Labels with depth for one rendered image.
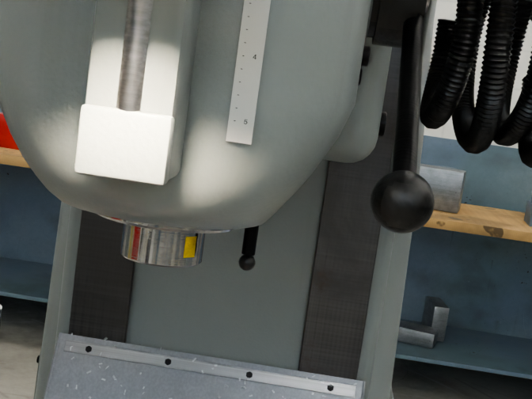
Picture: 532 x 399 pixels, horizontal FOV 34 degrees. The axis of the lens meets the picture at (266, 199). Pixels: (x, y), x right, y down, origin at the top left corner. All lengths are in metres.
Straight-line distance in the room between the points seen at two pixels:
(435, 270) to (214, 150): 4.42
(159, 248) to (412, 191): 0.15
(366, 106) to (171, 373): 0.42
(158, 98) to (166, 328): 0.56
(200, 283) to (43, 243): 4.14
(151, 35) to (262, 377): 0.58
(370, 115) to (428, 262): 4.21
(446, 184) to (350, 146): 3.61
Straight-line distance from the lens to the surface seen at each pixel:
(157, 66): 0.38
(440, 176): 4.21
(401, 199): 0.41
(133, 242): 0.50
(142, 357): 0.92
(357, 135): 0.60
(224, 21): 0.41
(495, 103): 0.70
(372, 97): 0.60
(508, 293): 4.90
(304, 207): 0.88
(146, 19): 0.38
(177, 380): 0.91
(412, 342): 4.29
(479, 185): 4.77
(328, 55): 0.42
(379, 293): 0.89
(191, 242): 0.50
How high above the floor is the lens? 1.39
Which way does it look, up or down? 8 degrees down
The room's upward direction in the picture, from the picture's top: 8 degrees clockwise
